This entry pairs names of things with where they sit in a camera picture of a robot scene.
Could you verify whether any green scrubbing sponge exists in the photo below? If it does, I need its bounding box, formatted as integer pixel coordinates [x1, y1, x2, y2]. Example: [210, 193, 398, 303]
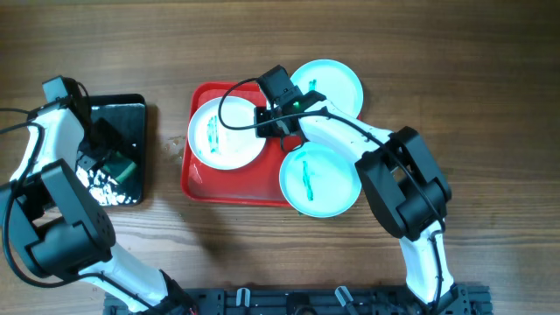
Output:
[102, 158, 137, 184]

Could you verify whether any light blue plate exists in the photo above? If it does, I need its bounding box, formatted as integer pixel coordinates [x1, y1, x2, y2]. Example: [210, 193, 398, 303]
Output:
[279, 143, 361, 218]
[290, 59, 364, 118]

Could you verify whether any white plate green smear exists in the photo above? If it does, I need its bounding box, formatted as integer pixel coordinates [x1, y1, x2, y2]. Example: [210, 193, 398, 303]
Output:
[187, 96, 266, 171]

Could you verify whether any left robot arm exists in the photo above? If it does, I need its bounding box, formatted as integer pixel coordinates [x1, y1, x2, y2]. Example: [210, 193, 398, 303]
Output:
[1, 96, 197, 314]

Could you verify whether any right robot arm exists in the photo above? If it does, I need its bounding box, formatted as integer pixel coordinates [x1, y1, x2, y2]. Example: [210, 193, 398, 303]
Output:
[255, 92, 454, 312]

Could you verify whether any black rectangular water tray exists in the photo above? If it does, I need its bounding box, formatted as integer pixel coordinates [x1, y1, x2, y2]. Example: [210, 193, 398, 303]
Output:
[75, 94, 147, 207]

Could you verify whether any red plastic tray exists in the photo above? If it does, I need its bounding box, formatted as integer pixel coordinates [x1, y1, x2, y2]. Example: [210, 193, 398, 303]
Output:
[180, 81, 290, 207]

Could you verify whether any left black cable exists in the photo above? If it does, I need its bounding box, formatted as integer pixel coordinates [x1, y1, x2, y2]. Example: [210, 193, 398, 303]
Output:
[0, 107, 145, 307]

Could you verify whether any black cable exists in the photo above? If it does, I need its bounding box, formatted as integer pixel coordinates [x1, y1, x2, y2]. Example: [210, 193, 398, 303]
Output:
[0, 107, 145, 307]
[217, 77, 447, 307]

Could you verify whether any right black cable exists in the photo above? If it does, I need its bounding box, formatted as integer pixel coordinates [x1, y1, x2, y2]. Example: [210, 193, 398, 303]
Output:
[217, 77, 447, 307]

